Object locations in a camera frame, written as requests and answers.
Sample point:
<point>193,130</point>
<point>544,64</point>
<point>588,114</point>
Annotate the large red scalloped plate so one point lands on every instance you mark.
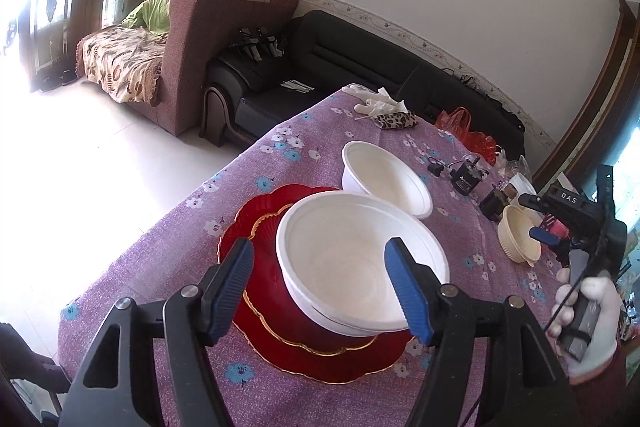
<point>320,364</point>

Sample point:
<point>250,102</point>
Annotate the beige patterned plastic bowl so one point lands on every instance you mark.
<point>517,234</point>

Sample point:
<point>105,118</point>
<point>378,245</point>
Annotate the leopard print cloth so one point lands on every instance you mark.
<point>397,120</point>

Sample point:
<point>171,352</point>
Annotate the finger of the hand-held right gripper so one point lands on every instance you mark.
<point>542,235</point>
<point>532,201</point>

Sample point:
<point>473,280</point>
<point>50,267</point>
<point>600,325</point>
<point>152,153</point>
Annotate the black electronic device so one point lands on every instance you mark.
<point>467,177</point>
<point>492,206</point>

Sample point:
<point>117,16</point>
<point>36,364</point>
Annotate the black leather sofa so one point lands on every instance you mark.
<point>360,57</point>

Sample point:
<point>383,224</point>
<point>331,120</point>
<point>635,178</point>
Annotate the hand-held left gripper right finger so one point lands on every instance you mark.
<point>410,292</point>

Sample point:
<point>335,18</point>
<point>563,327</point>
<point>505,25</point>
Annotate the person's right forearm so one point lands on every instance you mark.
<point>600,399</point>

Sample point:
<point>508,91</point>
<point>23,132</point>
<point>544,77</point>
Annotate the clear plastic container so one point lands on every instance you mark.
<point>512,164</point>

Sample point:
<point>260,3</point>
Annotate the white plastic jar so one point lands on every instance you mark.
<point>522,184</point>

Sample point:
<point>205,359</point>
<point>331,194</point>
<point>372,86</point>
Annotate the white gloves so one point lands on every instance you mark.
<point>372,102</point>

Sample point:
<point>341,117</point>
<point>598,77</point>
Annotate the small black adapter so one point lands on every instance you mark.
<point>435,168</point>

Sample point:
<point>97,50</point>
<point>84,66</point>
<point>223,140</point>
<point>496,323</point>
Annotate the small white foam bowl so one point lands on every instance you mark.
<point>385,177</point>

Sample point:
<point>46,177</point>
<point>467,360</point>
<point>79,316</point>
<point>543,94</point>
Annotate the wooden door frame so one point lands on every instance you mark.
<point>595,97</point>

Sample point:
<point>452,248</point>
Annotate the large white foam bowl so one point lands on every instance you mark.
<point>312,294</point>
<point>350,247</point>

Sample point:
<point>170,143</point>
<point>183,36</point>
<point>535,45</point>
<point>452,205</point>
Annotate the brown patterned blanket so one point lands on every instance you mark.
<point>125,59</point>

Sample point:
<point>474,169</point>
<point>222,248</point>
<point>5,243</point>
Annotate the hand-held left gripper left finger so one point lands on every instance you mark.
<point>230,292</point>

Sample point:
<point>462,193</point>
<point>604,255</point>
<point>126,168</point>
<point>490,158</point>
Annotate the dark red armchair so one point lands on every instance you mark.
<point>210,37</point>

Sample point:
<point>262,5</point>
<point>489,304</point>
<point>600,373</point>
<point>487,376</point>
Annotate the person's right hand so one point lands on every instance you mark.
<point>607,307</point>

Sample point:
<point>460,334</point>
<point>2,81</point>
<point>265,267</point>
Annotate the green cushion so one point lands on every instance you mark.
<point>150,14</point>

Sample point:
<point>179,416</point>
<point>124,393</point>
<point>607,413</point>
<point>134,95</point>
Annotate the red plastic bag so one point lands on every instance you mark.
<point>462,129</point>

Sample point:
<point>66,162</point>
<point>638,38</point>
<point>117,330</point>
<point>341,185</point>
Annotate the purple floral tablecloth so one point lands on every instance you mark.
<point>165,267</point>

